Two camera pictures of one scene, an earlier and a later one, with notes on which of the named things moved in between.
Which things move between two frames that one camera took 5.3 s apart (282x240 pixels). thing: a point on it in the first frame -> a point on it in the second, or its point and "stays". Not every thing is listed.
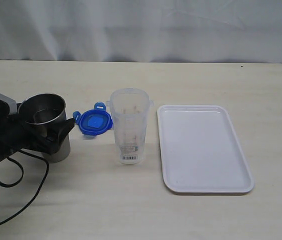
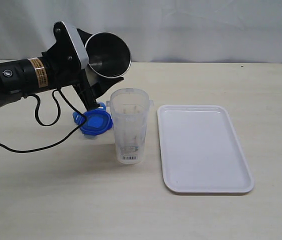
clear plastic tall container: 130,110 stays
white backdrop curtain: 195,31 stays
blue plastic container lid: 94,121 stays
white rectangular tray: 201,152 stays
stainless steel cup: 45,112 -> 108,55
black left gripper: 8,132 -> 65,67
